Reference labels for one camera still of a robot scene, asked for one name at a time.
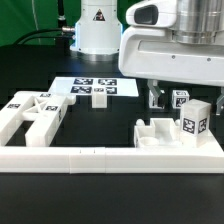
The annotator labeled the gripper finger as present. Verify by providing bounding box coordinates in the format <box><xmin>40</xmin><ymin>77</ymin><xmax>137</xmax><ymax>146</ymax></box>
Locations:
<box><xmin>216</xmin><ymin>87</ymin><xmax>224</xmax><ymax>115</ymax></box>
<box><xmin>147</xmin><ymin>79</ymin><xmax>162</xmax><ymax>97</ymax></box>

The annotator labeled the white marker base sheet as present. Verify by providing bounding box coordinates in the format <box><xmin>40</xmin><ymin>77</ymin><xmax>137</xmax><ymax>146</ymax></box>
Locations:
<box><xmin>49</xmin><ymin>77</ymin><xmax>139</xmax><ymax>97</ymax></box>

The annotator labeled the small white marker block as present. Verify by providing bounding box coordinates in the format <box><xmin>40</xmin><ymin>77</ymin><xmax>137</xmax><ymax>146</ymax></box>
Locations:
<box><xmin>92</xmin><ymin>87</ymin><xmax>107</xmax><ymax>108</ymax></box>

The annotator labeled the white chair back frame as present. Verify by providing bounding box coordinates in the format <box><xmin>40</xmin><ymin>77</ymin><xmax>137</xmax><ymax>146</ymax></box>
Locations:
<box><xmin>0</xmin><ymin>91</ymin><xmax>76</xmax><ymax>147</ymax></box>

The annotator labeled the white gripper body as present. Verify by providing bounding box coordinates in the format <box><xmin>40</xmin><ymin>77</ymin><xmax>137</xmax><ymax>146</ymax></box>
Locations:
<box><xmin>118</xmin><ymin>27</ymin><xmax>224</xmax><ymax>87</ymax></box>

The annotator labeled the white U-shaped obstacle frame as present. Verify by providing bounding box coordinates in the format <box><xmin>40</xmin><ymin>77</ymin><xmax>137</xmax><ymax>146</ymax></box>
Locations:
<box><xmin>0</xmin><ymin>136</ymin><xmax>224</xmax><ymax>174</ymax></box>

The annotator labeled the black cable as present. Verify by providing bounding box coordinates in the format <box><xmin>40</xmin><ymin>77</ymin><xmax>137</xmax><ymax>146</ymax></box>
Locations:
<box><xmin>13</xmin><ymin>29</ymin><xmax>64</xmax><ymax>46</ymax></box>

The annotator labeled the white chair seat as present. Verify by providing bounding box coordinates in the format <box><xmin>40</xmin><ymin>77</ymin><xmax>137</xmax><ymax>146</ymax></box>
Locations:
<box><xmin>133</xmin><ymin>118</ymin><xmax>182</xmax><ymax>148</ymax></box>

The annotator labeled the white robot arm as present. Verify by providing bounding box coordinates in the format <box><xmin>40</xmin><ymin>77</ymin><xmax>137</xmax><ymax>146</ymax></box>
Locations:
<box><xmin>70</xmin><ymin>0</ymin><xmax>224</xmax><ymax>114</ymax></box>

